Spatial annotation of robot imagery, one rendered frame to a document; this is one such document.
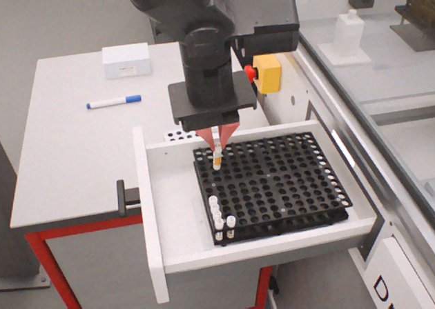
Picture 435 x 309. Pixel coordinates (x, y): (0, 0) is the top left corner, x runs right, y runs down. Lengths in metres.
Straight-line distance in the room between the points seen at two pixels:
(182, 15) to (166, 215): 0.43
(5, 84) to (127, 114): 1.80
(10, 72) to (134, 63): 1.80
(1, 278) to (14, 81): 1.39
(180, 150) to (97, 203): 0.21
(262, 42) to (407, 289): 0.36
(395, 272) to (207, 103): 0.33
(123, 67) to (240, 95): 0.70
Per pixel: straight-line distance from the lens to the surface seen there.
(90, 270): 1.04
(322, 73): 0.77
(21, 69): 2.89
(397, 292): 0.62
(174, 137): 0.90
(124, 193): 0.66
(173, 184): 0.76
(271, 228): 0.65
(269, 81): 0.94
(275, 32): 0.44
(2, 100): 2.65
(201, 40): 0.38
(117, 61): 1.16
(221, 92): 0.48
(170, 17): 0.35
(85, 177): 0.91
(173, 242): 0.68
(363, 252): 0.72
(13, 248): 1.59
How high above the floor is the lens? 1.40
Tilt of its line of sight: 45 degrees down
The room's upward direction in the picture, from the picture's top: straight up
